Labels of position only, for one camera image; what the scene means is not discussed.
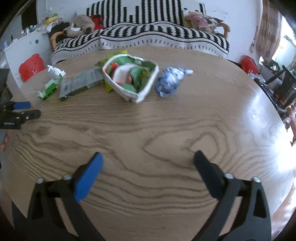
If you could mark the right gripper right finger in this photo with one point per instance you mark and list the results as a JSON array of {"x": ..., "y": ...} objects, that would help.
[{"x": 252, "y": 220}]

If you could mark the red cushion on sofa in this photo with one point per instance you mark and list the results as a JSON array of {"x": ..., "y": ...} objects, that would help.
[{"x": 98, "y": 22}]

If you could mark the brown plush toy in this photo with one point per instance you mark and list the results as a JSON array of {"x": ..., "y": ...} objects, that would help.
[{"x": 81, "y": 25}]

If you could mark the red stool right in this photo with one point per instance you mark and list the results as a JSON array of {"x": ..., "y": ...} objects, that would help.
[{"x": 248, "y": 65}]

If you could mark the black white striped sofa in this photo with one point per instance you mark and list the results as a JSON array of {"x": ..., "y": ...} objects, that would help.
[{"x": 129, "y": 24}]

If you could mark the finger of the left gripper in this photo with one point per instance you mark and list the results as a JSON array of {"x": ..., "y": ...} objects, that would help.
[
  {"x": 17, "y": 105},
  {"x": 27, "y": 115}
]

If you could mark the white tissue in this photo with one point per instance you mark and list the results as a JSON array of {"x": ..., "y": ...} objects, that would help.
[{"x": 55, "y": 73}]

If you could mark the green plastic toy shell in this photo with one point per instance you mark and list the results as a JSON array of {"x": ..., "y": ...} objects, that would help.
[{"x": 50, "y": 88}]

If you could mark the pink floral cushion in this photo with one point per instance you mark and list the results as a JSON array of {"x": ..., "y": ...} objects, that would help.
[{"x": 208, "y": 24}]

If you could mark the blue white foil wrapper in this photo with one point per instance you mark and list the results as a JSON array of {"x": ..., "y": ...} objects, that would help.
[{"x": 169, "y": 81}]

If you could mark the green snack bag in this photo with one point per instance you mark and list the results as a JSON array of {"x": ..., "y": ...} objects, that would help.
[{"x": 111, "y": 67}]

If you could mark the patterned curtain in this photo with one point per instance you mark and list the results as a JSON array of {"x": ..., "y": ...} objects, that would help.
[{"x": 269, "y": 34}]

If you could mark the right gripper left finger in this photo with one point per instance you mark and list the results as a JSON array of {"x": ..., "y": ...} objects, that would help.
[{"x": 55, "y": 212}]

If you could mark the red bear stool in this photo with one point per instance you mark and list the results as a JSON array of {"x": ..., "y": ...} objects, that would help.
[{"x": 31, "y": 66}]

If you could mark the white cabinet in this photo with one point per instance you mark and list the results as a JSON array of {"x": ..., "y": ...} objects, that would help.
[{"x": 21, "y": 50}]

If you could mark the black side table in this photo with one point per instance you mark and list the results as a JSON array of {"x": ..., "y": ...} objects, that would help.
[{"x": 282, "y": 95}]

